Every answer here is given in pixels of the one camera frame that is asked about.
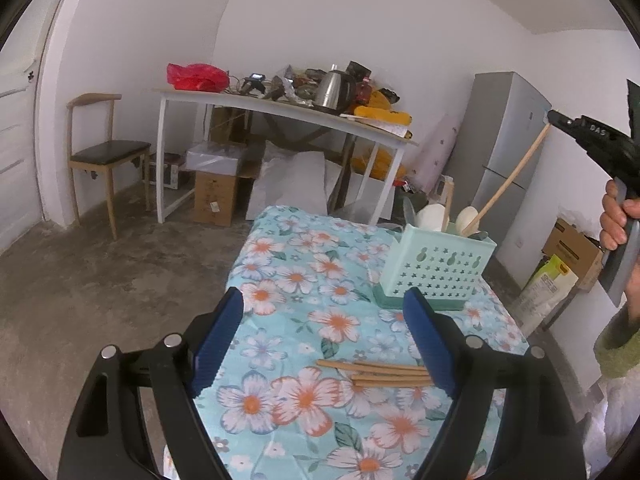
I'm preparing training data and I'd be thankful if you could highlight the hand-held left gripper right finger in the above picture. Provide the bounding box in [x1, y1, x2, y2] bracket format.
[402, 286, 586, 480]

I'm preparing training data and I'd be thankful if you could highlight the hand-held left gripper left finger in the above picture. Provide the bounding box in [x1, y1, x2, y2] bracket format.
[57, 286, 246, 480]

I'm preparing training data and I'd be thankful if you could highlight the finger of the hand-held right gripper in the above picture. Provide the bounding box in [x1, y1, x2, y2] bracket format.
[626, 79, 640, 137]
[546, 109, 633, 162]

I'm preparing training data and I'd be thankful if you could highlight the pile of wooden chopsticks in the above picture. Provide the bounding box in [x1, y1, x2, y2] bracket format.
[316, 358, 432, 387]

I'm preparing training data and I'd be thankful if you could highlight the green perforated utensil holder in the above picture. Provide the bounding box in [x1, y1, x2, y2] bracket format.
[372, 223, 498, 311]

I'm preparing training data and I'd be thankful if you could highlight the person's right forearm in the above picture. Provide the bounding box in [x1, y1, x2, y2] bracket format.
[594, 305, 640, 380]

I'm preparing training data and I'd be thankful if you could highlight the person's right hand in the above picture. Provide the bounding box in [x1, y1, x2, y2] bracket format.
[600, 179, 640, 252]

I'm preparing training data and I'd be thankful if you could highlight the large open cardboard box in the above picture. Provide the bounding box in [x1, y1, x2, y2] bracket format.
[541, 217, 605, 291]

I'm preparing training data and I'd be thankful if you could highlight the white printed sack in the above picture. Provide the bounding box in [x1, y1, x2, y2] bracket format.
[515, 254, 576, 333]

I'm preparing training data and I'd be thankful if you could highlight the grey refrigerator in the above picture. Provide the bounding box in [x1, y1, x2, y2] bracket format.
[446, 71, 552, 256]

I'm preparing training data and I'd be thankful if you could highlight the floral tablecloth table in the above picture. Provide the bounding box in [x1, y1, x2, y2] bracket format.
[162, 205, 531, 480]

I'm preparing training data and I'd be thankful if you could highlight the clear plastic bag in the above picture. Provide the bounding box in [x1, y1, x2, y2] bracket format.
[377, 195, 421, 233]

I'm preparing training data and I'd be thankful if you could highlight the brown cardboard box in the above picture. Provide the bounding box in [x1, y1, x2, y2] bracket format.
[192, 170, 241, 227]

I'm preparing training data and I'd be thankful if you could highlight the person's fluffy pale clothing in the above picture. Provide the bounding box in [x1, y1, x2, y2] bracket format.
[582, 375, 640, 476]

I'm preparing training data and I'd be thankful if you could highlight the pink rolled mat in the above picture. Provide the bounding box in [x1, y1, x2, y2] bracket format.
[412, 112, 463, 193]

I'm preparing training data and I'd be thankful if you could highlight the small white box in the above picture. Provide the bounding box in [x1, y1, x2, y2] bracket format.
[144, 152, 188, 190]

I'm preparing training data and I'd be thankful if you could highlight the white wrapped foam box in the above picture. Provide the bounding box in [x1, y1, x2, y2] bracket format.
[186, 142, 248, 176]

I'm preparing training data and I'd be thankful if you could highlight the orange plastic bag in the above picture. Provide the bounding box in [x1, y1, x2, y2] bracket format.
[350, 142, 398, 181]

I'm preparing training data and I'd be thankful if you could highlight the yellow bag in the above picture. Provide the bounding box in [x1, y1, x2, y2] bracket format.
[354, 102, 413, 128]

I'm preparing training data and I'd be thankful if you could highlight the wooden chair dark seat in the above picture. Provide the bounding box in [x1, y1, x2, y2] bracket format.
[67, 93, 152, 241]

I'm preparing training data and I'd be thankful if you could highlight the long white table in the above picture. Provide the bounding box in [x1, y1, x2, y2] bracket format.
[151, 87, 420, 226]

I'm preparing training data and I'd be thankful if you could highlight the dark snack bag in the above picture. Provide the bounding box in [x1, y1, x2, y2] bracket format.
[345, 61, 373, 91]

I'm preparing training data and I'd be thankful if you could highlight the red plastic bag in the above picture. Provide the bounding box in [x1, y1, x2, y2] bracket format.
[166, 63, 230, 93]

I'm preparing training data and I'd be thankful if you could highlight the crumpled foil bag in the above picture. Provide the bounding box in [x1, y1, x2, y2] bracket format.
[267, 65, 321, 103]

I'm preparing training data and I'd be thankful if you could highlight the steel electric kettle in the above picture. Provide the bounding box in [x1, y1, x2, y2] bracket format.
[313, 70, 357, 114]

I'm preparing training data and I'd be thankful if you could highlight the white panel door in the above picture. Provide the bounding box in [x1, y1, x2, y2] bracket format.
[0, 35, 43, 251]

